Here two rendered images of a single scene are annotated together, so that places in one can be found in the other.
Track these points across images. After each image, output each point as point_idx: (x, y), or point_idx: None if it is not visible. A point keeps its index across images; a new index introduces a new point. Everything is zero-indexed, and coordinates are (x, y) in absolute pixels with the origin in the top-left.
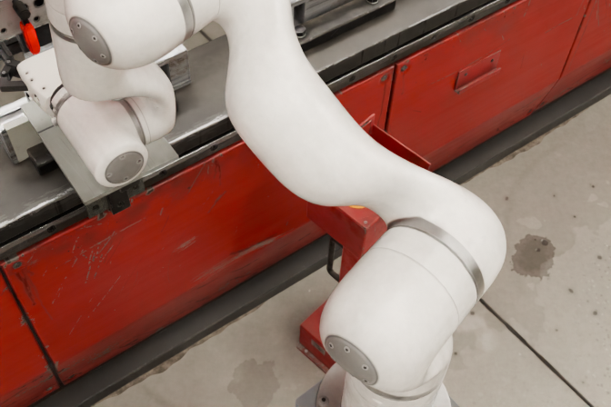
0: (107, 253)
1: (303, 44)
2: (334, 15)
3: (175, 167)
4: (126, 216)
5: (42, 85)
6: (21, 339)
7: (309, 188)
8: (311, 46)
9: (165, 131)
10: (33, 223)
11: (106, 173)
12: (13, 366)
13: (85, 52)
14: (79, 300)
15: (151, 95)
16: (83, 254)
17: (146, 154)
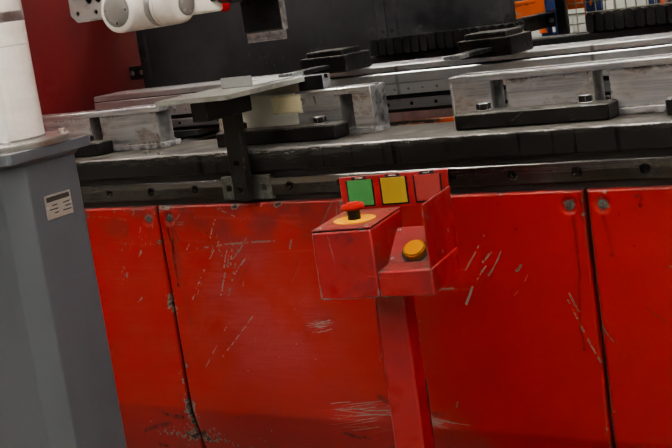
0: (240, 267)
1: (472, 115)
2: (533, 106)
3: (301, 185)
4: (256, 224)
5: None
6: (166, 329)
7: None
8: (485, 125)
9: (162, 6)
10: (180, 169)
11: (104, 9)
12: (158, 366)
13: None
14: (215, 318)
15: None
16: (219, 249)
17: (132, 7)
